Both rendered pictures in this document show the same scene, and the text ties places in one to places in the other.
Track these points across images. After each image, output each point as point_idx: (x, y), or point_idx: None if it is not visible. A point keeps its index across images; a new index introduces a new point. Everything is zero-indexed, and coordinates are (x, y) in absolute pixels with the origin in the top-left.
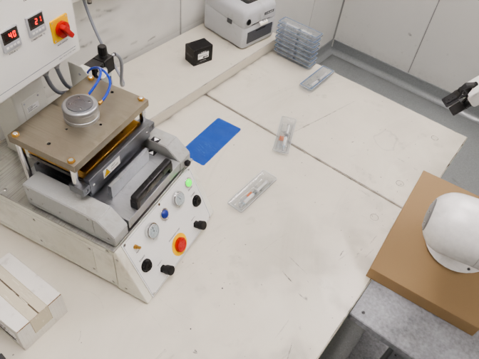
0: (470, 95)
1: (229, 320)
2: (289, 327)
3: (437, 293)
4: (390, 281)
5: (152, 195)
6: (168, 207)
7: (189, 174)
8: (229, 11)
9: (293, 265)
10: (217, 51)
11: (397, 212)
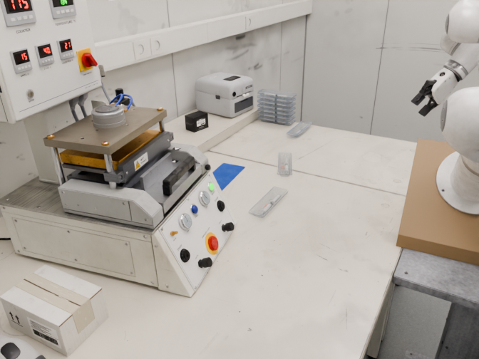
0: (433, 90)
1: (276, 298)
2: (338, 295)
3: (470, 239)
4: (420, 241)
5: (182, 186)
6: (197, 204)
7: (210, 180)
8: (216, 89)
9: (324, 248)
10: (212, 122)
11: (404, 199)
